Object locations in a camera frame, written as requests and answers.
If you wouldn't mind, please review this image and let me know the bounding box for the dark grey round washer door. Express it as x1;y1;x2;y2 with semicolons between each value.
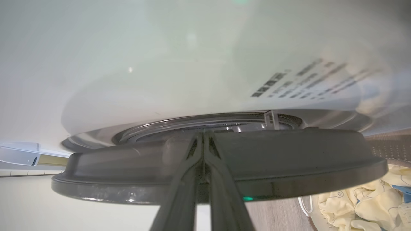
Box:
51;128;389;205

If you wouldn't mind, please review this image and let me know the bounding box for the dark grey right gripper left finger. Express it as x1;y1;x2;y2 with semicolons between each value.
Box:
150;132;205;231

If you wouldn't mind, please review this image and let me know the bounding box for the white front-load washing machine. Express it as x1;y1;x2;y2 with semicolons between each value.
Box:
0;0;411;154

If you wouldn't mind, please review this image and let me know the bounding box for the cream yellow garment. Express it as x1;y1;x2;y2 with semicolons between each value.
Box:
318;165;411;231

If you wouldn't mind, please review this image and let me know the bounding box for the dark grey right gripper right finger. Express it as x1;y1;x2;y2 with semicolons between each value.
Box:
204;132;255;231

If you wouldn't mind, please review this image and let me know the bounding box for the white perforated laundry basket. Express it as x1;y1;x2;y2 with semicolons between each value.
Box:
298;133;411;231

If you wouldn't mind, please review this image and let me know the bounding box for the blue garment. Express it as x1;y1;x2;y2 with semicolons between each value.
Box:
392;184;411;203

